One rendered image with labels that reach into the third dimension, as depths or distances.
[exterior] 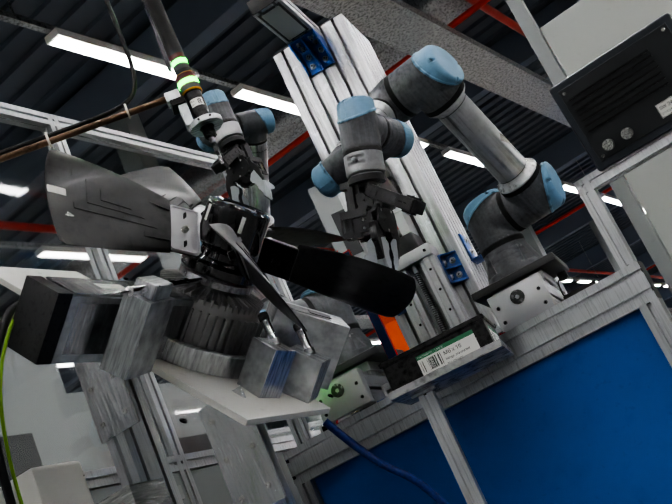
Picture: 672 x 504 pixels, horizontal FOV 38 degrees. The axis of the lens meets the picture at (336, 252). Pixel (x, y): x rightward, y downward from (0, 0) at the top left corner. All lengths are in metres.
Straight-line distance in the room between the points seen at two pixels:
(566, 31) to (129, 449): 2.35
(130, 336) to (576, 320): 0.88
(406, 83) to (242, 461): 1.00
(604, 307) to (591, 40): 1.79
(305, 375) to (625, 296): 0.63
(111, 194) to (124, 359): 0.30
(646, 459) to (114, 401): 1.00
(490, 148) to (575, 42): 1.30
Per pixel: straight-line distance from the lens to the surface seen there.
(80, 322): 1.54
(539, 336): 1.98
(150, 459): 1.87
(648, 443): 1.95
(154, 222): 1.72
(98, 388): 1.88
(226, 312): 1.73
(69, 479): 1.98
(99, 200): 1.68
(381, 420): 2.13
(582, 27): 3.61
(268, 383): 1.69
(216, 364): 1.72
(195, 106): 1.99
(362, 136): 1.83
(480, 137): 2.35
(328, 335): 1.85
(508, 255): 2.44
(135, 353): 1.55
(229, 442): 1.69
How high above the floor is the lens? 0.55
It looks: 17 degrees up
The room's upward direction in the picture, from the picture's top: 25 degrees counter-clockwise
